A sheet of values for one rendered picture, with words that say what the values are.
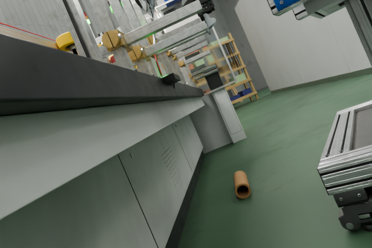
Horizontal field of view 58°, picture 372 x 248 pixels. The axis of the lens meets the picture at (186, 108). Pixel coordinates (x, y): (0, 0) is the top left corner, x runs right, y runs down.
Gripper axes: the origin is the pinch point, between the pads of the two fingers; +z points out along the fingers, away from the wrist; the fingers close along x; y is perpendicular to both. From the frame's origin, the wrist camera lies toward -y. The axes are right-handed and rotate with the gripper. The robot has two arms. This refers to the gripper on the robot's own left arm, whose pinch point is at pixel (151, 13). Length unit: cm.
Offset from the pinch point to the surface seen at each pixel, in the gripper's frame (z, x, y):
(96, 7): 9, -27, 48
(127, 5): -6.6, -9.0, 1.5
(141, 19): -6.1, -0.2, -21.9
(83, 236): 64, -52, 61
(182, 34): 19.9, 0.9, 26.9
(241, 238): 101, -7, 17
